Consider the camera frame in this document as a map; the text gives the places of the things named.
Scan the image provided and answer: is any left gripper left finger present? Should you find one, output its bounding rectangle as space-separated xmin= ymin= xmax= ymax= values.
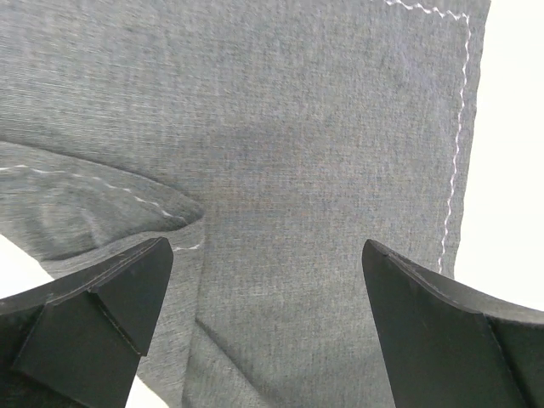
xmin=1 ymin=237 xmax=173 ymax=407

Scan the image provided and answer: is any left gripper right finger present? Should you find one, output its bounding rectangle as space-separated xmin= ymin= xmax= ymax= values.
xmin=362 ymin=240 xmax=543 ymax=408

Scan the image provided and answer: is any grey cloth placemat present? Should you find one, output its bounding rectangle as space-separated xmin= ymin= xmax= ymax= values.
xmin=1 ymin=1 xmax=490 ymax=407

